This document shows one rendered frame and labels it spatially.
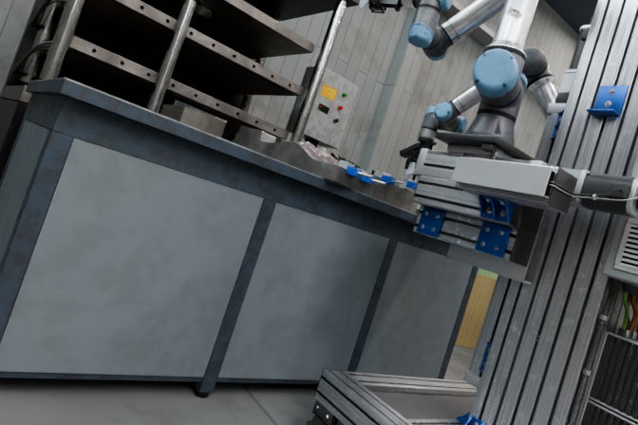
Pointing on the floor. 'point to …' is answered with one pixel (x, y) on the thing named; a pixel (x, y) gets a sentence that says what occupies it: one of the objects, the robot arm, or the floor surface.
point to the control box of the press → (326, 109)
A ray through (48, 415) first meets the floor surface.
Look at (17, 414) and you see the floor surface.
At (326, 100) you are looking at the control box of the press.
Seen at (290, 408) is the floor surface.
